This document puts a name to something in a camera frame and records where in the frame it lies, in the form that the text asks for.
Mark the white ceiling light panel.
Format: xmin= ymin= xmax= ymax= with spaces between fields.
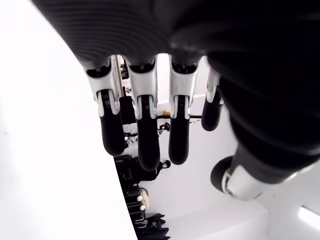
xmin=298 ymin=204 xmax=320 ymax=226

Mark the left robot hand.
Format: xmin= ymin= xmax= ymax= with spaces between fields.
xmin=32 ymin=0 xmax=320 ymax=201

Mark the black backpack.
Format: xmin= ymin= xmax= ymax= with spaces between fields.
xmin=114 ymin=154 xmax=172 ymax=185

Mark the black gantry beam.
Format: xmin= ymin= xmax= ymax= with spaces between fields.
xmin=156 ymin=114 xmax=202 ymax=119

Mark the black fabric bundle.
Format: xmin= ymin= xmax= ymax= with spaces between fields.
xmin=145 ymin=212 xmax=171 ymax=240

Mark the black tall cabinet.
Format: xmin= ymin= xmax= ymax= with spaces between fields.
xmin=119 ymin=95 xmax=136 ymax=126

